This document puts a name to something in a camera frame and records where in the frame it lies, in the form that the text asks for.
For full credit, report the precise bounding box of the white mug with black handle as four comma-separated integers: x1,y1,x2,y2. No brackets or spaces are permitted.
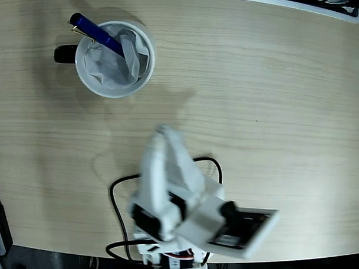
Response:
52,18,157,100

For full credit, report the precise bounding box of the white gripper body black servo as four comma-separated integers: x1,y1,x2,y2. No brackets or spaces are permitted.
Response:
127,177,226,245

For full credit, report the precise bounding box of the blue pen with silver clip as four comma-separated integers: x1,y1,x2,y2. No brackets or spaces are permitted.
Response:
67,12,127,58

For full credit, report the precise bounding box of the black cable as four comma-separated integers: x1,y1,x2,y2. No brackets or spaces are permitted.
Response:
106,152,223,266

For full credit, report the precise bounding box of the white camera mount with camera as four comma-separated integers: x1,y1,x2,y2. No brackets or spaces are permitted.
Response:
176,199,281,261

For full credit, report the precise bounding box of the crumpled white paper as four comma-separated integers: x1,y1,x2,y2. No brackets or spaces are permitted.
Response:
83,23,151,91

